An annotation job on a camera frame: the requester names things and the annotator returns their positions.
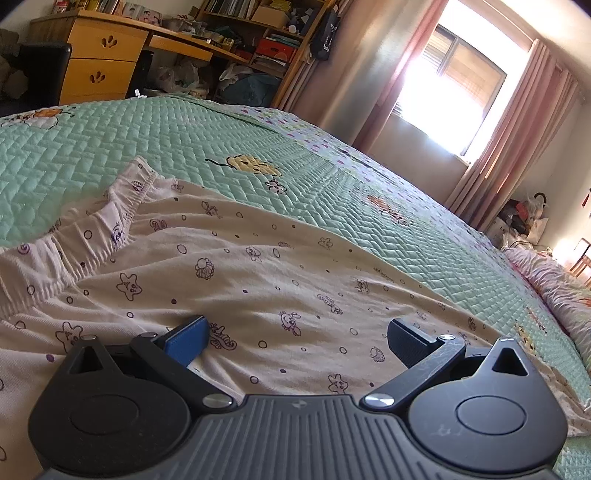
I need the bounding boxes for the window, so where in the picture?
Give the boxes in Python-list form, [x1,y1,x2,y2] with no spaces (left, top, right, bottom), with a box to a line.
[392,23,530,163]

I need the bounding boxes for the dark hanging bag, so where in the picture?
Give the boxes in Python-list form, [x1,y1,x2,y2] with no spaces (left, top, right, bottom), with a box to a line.
[308,10,342,62]

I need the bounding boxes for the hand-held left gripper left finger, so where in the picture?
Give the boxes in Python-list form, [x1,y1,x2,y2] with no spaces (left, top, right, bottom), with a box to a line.
[58,315,237,411]

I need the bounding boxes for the wooden bookshelf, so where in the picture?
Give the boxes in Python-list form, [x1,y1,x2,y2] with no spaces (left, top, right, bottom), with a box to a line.
[194,0,338,112]

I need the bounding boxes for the wooden desk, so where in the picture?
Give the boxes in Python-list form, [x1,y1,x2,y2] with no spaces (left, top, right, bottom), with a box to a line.
[30,10,252,106]

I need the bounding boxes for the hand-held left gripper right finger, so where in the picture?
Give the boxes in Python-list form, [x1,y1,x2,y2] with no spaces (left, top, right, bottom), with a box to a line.
[360,318,536,411]

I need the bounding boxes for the teal plastic bag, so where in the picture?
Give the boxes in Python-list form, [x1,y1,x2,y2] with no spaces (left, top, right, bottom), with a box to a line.
[221,73,283,108]

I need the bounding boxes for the green quilted bee bedspread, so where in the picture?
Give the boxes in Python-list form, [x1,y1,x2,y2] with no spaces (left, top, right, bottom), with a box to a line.
[0,92,591,480]

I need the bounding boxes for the floral pillow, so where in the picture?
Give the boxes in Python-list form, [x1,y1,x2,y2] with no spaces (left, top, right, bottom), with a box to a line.
[501,244,591,352]

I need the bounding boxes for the black chair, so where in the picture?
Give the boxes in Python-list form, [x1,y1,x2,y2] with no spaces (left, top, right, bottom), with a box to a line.
[0,41,73,110]

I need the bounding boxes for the cream printed pants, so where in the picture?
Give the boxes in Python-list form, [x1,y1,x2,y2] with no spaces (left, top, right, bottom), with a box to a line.
[0,157,583,480]

